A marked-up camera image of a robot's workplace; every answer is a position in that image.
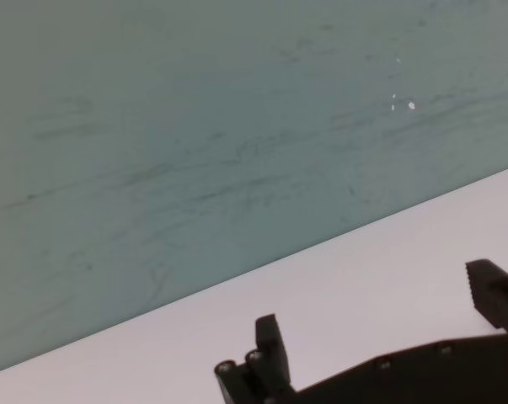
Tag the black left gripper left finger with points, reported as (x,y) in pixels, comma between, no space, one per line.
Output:
(270,349)

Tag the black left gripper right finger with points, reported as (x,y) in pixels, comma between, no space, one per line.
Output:
(489,290)

